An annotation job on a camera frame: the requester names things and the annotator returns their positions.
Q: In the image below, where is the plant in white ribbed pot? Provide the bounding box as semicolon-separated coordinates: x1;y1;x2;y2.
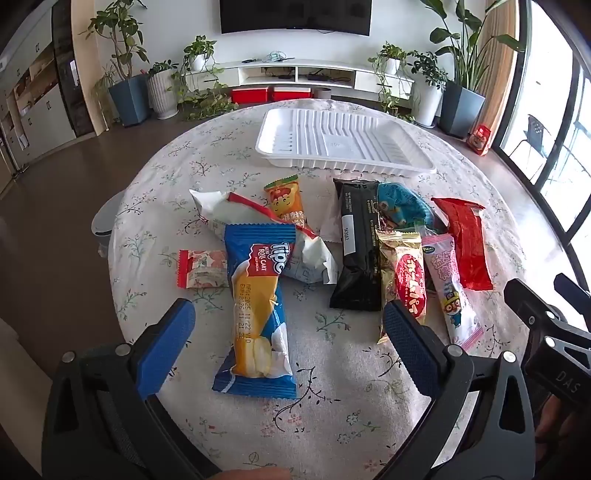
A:
145;61;181;120

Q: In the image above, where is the large-leaf plant in blue pot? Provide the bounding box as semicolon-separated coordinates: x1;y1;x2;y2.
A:
418;0;527;138

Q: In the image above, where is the dark tall panel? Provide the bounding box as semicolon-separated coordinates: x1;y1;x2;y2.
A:
51;0;98;137

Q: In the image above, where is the pink cartoon snack packet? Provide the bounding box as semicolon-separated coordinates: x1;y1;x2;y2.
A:
421;233;485;352

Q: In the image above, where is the white television cabinet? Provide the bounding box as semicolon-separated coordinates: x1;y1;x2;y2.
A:
182;59;415;100

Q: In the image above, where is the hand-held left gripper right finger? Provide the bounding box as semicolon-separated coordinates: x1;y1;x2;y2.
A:
369;300;537;480

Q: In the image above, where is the black balcony chair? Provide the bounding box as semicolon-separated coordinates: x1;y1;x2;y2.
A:
512;114;552;171

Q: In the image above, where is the person's left hand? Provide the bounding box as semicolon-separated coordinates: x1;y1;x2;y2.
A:
217;468;293;480

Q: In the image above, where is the trailing plant in white pot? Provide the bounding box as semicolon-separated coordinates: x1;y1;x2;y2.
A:
368;42;409;116
173;36;238;121

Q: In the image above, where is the white red-striped snack bag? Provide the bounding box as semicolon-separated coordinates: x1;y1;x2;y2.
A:
189;188;340;285

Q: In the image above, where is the gold red snack packet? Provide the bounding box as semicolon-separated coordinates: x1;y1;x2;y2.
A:
375;227;428;344

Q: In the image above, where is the white plastic tray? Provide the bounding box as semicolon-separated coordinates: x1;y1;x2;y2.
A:
255;108;437;176

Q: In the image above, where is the white wall cabinet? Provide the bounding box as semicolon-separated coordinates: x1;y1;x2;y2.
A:
0;4;77;171

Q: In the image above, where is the beige curtain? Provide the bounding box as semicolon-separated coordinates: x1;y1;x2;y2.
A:
478;0;520;139

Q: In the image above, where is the tall tree in blue pot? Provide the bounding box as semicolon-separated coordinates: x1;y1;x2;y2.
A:
81;0;151;127

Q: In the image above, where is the person's right hand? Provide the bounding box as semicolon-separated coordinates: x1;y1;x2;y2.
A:
536;392;573;446

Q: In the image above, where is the small red floral candy packet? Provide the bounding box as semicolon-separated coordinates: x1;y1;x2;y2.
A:
177;249;230;289

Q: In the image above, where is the blue roll cake packet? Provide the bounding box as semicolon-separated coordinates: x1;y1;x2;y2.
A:
211;224;298;398

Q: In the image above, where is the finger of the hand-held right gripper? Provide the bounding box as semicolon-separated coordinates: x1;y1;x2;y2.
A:
503;278;591;352
554;273;591;308

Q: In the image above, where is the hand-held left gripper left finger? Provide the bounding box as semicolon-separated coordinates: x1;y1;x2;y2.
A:
42;298;222;480

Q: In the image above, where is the black snack packet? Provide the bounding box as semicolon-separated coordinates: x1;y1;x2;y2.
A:
329;178;384;312

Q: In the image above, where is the teal cartoon snack packet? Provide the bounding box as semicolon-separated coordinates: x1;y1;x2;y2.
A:
376;181;437;232

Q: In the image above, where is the orange snack packet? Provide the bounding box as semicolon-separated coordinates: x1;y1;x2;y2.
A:
264;179;306;227

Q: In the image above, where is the bushy plant in white pot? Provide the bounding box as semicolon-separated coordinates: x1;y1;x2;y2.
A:
406;51;448;129

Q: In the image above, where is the black wall television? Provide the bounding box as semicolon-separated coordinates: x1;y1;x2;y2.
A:
219;0;373;37

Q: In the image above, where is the red gift bag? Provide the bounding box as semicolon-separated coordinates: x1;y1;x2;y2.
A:
468;124;492;157

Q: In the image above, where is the black window frame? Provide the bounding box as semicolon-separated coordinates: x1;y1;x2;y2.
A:
489;0;591;296

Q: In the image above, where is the white stool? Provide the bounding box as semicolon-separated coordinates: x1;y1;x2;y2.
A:
91;190;124;247

